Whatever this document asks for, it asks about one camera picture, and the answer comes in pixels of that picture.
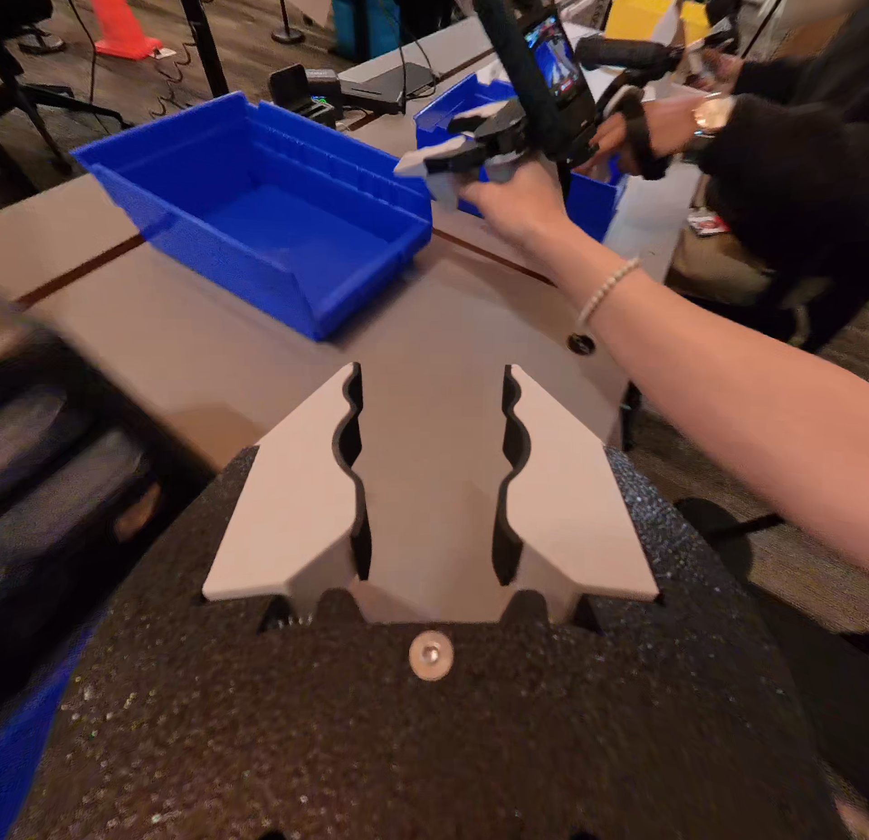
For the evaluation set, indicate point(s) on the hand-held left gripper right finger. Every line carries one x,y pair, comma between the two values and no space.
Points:
577,514

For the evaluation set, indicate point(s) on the black desk grommet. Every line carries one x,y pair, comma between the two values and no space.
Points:
581,343

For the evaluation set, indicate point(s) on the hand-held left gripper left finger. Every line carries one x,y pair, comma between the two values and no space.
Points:
285,514

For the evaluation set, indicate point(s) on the phone with lit screen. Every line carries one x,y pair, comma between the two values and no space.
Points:
560,65

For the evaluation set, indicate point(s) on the adjoining grey table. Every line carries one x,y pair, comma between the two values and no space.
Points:
68,228

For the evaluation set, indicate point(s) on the yellow plastic bin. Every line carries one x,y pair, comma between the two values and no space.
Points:
638,15

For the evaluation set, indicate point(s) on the short blue plastic bin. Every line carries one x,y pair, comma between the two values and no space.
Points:
271,222

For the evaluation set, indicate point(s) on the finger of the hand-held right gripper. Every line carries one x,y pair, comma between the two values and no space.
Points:
434,157
482,112

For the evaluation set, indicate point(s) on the black charger case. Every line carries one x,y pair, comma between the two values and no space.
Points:
292,86

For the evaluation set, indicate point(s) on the long blue plastic bin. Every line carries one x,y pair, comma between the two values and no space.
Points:
27,738

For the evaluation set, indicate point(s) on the black handheld camera rig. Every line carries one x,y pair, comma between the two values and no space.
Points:
624,53

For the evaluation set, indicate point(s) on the blue bag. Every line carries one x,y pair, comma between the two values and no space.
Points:
373,25

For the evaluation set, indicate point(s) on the black drawer cabinet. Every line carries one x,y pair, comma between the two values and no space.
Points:
68,446

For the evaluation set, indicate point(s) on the black stanchion stand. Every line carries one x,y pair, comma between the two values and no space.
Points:
288,35

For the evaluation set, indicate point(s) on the black tripod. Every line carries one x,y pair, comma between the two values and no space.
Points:
200,32

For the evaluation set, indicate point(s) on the black flat box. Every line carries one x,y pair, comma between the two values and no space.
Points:
380,79

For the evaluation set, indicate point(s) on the person's right hand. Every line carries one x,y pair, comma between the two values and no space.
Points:
529,205

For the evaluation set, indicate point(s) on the red printed card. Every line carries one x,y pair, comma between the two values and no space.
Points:
709,223

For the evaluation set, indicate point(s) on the grey desk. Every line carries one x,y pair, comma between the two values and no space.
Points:
421,310

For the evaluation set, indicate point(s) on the person's right forearm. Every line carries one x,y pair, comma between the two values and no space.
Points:
713,392

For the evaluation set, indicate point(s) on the orange traffic cone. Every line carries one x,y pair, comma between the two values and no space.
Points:
119,25

